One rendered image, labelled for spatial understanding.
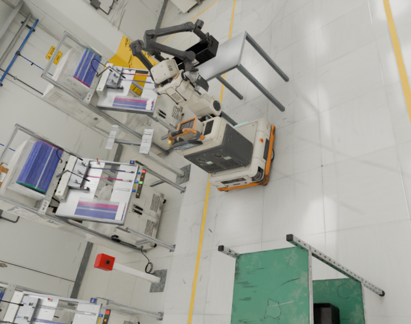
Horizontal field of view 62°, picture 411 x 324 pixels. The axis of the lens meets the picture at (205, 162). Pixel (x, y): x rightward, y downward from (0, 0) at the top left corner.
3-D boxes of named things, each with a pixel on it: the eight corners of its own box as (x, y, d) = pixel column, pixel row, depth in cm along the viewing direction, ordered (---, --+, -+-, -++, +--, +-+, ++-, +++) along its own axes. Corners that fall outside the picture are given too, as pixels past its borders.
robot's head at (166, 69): (170, 76, 288) (163, 59, 286) (154, 85, 302) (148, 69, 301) (181, 74, 298) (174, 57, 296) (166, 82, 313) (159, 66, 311)
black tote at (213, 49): (175, 78, 347) (166, 72, 340) (179, 65, 354) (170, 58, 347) (215, 56, 307) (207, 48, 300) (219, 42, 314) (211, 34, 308)
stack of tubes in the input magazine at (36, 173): (63, 150, 369) (39, 138, 354) (45, 193, 343) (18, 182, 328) (58, 154, 377) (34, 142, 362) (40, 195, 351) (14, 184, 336)
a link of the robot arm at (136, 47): (128, 53, 287) (139, 49, 284) (128, 41, 293) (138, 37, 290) (154, 83, 326) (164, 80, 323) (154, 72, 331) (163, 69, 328)
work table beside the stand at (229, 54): (284, 110, 363) (237, 64, 317) (234, 126, 412) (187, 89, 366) (289, 78, 383) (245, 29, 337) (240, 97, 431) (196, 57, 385)
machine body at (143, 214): (168, 196, 442) (129, 175, 406) (157, 249, 406) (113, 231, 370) (138, 206, 483) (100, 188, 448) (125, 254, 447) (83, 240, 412)
